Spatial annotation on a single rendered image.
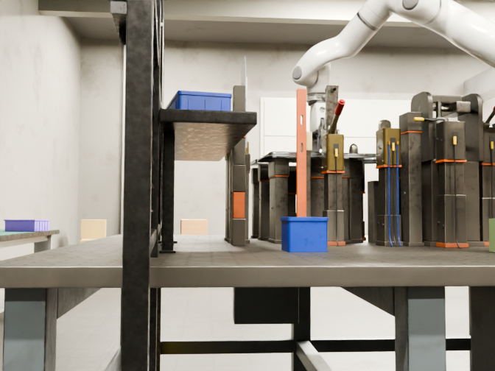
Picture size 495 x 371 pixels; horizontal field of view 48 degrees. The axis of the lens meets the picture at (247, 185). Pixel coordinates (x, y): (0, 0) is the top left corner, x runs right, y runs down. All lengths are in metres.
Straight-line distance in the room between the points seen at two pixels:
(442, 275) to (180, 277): 0.50
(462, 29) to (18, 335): 1.33
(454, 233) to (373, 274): 0.72
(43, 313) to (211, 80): 9.52
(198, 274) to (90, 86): 9.72
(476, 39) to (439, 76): 9.77
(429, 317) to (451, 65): 10.51
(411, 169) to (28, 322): 1.19
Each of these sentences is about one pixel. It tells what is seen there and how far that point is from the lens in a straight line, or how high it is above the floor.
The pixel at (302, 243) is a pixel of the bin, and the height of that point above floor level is 0.72.
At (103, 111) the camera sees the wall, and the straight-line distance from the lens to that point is 10.56.
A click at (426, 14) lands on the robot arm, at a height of 1.36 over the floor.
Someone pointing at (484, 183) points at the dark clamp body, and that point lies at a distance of 1.94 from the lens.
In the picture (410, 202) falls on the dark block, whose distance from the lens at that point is 1.81.
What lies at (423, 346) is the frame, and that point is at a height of 0.54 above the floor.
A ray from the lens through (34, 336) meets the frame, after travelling 1.16.
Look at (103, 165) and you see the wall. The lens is 10.43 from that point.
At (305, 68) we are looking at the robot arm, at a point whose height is 1.29.
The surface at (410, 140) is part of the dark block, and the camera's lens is 1.83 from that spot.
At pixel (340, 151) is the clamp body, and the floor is 1.00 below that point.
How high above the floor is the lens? 0.80
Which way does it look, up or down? 3 degrees up
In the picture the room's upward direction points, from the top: straight up
